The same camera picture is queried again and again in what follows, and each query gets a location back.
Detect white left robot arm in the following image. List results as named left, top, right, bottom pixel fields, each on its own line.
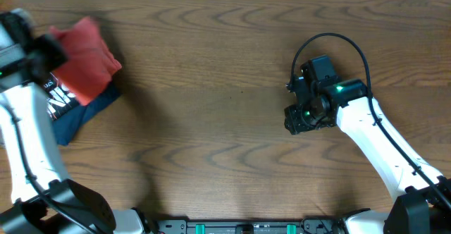
left=1, top=8, right=151, bottom=234

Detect orange red t-shirt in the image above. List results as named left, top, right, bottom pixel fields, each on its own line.
left=49, top=17, right=122, bottom=106

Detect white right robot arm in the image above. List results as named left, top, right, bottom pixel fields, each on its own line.
left=285, top=76, right=450, bottom=233

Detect navy blue folded garment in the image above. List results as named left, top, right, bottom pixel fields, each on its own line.
left=52, top=82, right=121, bottom=146

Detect black printed folded t-shirt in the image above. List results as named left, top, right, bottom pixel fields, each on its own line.
left=43, top=73, right=80, bottom=121

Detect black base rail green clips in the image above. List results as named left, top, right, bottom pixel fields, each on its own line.
left=157, top=218, right=347, bottom=234

